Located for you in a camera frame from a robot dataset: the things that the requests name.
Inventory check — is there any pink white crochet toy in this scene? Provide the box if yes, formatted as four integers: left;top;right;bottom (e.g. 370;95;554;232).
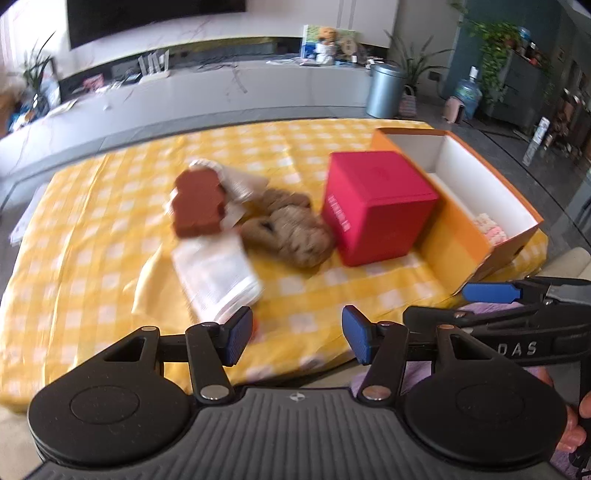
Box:
473;213;509;246

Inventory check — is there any brown bear-shaped sponge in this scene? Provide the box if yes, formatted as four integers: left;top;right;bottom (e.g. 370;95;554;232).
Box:
171;168;226;239

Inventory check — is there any brown plush monkey toy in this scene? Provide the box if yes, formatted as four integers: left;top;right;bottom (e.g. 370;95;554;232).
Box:
239;188;335;270

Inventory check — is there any orange crochet carrot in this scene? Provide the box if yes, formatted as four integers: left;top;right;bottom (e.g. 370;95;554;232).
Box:
250;318;259;341

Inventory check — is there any person's right hand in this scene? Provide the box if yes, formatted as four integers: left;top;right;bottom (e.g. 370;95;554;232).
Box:
556;393;590;453

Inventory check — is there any orange cardboard box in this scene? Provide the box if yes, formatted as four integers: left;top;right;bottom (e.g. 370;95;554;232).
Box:
370;128;543;295

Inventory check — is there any purple fluffy rug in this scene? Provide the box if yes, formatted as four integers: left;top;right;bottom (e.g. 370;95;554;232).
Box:
360;324;567;471

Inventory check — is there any red cube box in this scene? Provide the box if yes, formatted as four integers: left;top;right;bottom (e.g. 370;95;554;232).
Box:
322;151;440;267

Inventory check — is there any yellow checkered tablecloth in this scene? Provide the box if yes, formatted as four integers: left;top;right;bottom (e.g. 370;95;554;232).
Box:
0;117;551;414

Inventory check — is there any pink small heater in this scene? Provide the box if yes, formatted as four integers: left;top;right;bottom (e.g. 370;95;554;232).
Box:
443;96;466;124

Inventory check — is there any dark teal cabinet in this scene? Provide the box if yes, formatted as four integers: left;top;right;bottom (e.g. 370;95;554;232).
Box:
485;52;549;133

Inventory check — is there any blue water bottle jug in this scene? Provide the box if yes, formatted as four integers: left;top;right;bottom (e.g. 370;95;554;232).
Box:
454;66;483;120

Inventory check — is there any pink woven basket bag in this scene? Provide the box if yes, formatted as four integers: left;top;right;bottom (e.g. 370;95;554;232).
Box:
399;85;417;118

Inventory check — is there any grey metal trash can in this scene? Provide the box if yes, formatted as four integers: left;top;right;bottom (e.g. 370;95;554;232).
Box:
366;63;407;119

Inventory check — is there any green floor plant right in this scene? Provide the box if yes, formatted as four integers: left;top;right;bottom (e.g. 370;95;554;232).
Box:
385;31;452;94

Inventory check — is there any hanging ivy plant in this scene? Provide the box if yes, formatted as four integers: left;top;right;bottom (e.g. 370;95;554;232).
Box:
449;1;521;106

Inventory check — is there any white marble tv cabinet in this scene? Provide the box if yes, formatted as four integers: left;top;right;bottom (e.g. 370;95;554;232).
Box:
1;61;370;176

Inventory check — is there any white wifi router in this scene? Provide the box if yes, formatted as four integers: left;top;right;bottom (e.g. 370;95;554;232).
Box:
137;50;170;83

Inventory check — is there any picture book behind bear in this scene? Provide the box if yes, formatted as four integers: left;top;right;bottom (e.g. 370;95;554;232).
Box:
301;24;359;65

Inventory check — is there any teddy bear on cabinet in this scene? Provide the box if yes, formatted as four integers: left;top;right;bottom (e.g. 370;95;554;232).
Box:
315;26;338;65

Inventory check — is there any green potted plant left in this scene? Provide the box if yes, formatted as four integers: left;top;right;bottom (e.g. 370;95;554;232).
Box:
21;34;60;119

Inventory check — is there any black power cable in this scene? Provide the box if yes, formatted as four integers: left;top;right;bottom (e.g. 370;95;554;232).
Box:
197;59;250;96

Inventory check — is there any black wall television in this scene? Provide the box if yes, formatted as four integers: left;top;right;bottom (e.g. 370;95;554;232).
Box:
66;0;246;48

